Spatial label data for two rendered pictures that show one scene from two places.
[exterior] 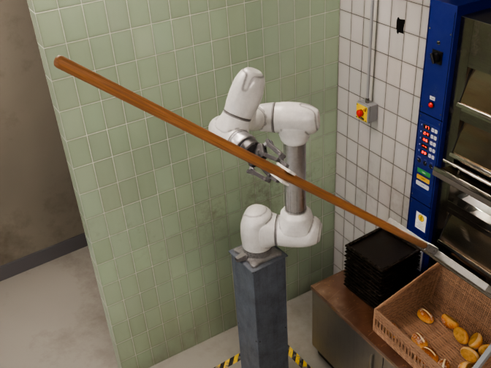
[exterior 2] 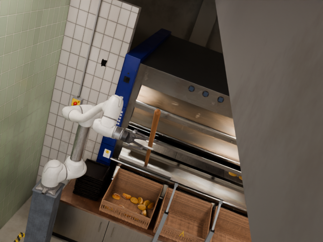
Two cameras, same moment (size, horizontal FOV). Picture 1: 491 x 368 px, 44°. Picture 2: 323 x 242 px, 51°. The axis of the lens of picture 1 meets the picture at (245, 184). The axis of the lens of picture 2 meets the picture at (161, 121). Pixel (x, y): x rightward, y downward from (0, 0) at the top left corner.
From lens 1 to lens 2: 1.68 m
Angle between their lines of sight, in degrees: 51
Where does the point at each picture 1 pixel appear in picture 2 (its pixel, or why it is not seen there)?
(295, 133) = (92, 120)
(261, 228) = (60, 172)
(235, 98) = (115, 111)
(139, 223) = not seen: outside the picture
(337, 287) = (69, 194)
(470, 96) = (142, 97)
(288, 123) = not seen: hidden behind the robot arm
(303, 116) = not seen: hidden behind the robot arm
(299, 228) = (80, 168)
